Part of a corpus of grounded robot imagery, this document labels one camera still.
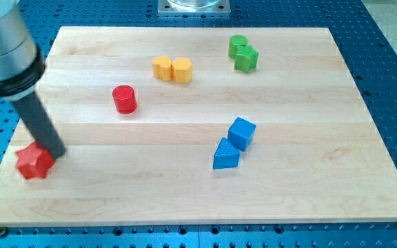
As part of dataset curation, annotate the yellow heart block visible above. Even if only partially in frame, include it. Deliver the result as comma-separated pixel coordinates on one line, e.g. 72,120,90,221
152,56,172,81

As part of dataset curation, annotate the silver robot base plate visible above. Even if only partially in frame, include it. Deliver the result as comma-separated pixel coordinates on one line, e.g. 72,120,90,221
157,0,231,15

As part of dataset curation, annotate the blue triangle block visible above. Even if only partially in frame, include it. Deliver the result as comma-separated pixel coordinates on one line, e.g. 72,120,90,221
212,137,241,169

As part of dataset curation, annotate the wooden board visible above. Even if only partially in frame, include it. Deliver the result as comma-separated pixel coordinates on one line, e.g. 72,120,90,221
0,27,397,227

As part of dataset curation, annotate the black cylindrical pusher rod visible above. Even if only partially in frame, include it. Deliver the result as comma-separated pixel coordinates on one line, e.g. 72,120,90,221
12,92,66,160

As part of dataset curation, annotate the yellow hexagon block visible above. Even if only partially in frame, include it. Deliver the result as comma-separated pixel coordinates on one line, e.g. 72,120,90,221
172,57,193,84

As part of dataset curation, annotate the green star block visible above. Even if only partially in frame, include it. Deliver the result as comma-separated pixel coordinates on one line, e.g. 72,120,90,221
234,45,259,73

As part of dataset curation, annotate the red star block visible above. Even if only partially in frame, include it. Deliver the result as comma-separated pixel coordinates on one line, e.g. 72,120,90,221
15,141,55,180

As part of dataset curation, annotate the green cylinder block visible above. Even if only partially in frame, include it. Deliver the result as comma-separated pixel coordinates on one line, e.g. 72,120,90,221
228,34,248,59

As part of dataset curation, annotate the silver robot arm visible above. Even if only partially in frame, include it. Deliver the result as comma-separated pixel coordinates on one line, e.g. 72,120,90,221
0,0,66,159

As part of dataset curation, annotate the red cylinder block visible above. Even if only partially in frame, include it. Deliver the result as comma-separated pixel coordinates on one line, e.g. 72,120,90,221
112,85,137,114

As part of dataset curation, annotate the blue cube block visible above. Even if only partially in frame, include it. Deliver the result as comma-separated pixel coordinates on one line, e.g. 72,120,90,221
227,117,256,152

